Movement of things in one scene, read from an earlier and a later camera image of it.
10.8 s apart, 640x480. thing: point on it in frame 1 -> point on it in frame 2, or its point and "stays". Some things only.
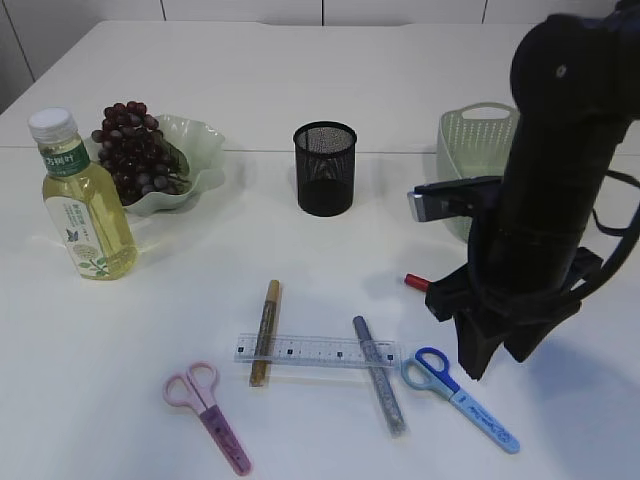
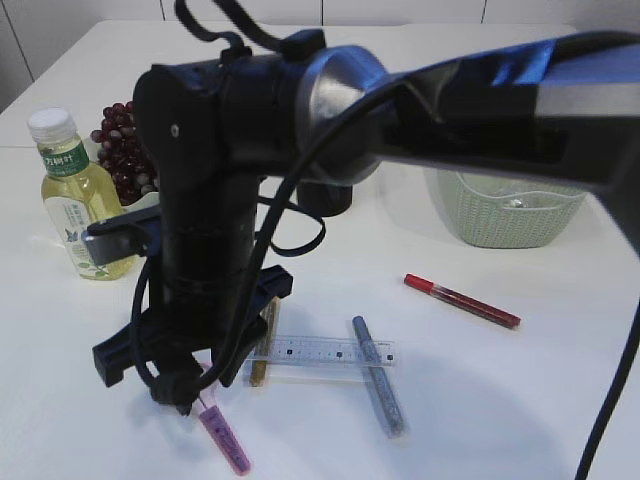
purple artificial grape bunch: (136, 156) stays
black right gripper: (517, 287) -> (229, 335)
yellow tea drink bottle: (84, 200) stays
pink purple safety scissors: (195, 389) stays
